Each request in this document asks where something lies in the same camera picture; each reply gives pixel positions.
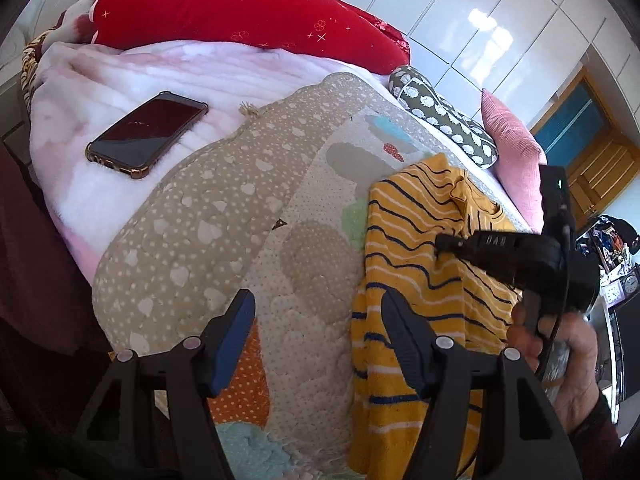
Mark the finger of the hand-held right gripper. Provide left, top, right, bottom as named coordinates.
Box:
left=434, top=230, right=538, bottom=286

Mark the olive white-patterned pillow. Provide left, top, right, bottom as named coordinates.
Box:
left=389, top=66, right=501, bottom=170

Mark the black television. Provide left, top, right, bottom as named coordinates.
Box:
left=607, top=300, right=640, bottom=403

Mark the person's right hand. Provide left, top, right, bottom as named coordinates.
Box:
left=507, top=304, right=603, bottom=433

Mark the pink pillow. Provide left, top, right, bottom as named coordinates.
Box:
left=481, top=87, right=548, bottom=233

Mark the smartphone in clear case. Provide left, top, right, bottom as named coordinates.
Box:
left=85, top=91, right=210, bottom=181

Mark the person's right forearm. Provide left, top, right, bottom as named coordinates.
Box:
left=567, top=390, right=626, bottom=480

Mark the beige heart-patterned quilt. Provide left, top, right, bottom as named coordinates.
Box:
left=92, top=72, right=533, bottom=480

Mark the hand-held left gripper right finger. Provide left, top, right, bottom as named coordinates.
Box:
left=381, top=287, right=583, bottom=480

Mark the red quilt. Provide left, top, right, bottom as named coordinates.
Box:
left=92, top=0, right=412, bottom=76

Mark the leopard print cloth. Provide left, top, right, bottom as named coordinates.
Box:
left=20, top=30, right=56, bottom=111

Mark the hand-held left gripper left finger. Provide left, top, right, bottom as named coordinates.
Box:
left=70, top=289, right=257, bottom=480

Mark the dark red cloth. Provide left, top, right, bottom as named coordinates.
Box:
left=0, top=145, right=111, bottom=356

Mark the wooden door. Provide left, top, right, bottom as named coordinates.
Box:
left=530, top=67, right=640, bottom=231

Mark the yellow striped shirt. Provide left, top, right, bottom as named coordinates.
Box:
left=347, top=152, right=533, bottom=476

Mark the pink fleece blanket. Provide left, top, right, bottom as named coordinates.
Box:
left=27, top=40, right=401, bottom=271

